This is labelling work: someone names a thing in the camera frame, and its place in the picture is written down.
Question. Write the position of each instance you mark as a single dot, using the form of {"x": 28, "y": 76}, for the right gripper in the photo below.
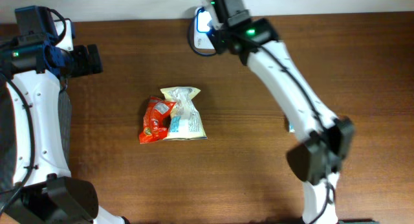
{"x": 217, "y": 46}

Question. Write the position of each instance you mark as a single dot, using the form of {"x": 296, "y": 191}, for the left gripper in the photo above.
{"x": 87, "y": 67}

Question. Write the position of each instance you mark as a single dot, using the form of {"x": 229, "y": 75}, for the cream chips bag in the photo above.
{"x": 186, "y": 123}

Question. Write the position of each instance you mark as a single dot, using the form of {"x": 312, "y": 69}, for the red snack packet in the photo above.
{"x": 154, "y": 129}

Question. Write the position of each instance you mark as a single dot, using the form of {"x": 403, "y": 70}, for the green tissue pack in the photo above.
{"x": 291, "y": 128}

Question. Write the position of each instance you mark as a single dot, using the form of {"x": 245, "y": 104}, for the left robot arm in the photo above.
{"x": 36, "y": 182}

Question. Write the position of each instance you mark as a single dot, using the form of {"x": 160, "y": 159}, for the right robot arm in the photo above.
{"x": 324, "y": 139}

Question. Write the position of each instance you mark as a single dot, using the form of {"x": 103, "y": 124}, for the white barcode scanner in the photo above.
{"x": 201, "y": 28}

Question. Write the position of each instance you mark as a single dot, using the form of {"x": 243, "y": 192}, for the grey plastic mesh basket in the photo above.
{"x": 9, "y": 146}

